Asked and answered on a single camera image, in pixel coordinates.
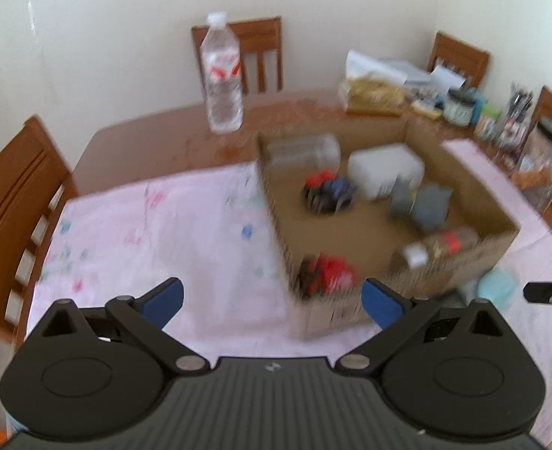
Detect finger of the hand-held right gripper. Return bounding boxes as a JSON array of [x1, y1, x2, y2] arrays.
[[523, 282, 552, 328]]

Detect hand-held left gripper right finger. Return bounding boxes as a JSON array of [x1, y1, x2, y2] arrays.
[[335, 279, 516, 376]]

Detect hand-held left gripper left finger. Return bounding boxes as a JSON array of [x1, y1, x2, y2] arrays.
[[36, 277, 209, 376]]

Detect teal round container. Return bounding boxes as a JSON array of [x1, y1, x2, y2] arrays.
[[477, 269, 523, 312]]

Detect red toy car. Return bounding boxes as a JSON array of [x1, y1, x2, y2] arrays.
[[297, 254, 355, 298]]

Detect cardboard box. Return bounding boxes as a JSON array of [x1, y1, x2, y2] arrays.
[[256, 117, 521, 341]]

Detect spice bottle red cap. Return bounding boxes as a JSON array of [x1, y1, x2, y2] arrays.
[[391, 226, 480, 270]]

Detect grey cup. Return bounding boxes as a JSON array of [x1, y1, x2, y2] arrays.
[[388, 178, 452, 231]]

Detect white plastic box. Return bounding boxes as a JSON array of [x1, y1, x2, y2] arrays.
[[347, 144, 426, 200]]

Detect clear plastic container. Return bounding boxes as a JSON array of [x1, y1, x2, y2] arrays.
[[267, 133, 341, 173]]

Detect pink floral cloth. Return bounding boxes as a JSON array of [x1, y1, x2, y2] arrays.
[[15, 138, 552, 441]]

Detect clear jar with black lid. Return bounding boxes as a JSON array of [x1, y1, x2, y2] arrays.
[[515, 119, 552, 212]]

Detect pen holder with pens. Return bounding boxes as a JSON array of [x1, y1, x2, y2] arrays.
[[503, 82, 534, 146]]

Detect green cup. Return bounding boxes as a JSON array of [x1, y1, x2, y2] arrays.
[[473, 98, 502, 134]]

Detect dark jar with green label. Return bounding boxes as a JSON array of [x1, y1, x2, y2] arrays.
[[443, 88, 476, 126]]

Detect yellow sticky notes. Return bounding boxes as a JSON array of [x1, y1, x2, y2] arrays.
[[412, 100, 445, 120]]

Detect gold tissue pack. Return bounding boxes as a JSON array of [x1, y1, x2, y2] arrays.
[[338, 49, 408, 117]]

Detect clear plastic water bottle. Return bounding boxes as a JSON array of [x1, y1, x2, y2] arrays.
[[200, 12, 245, 134]]

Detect stack of white papers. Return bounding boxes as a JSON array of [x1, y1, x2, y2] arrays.
[[374, 58, 466, 89]]

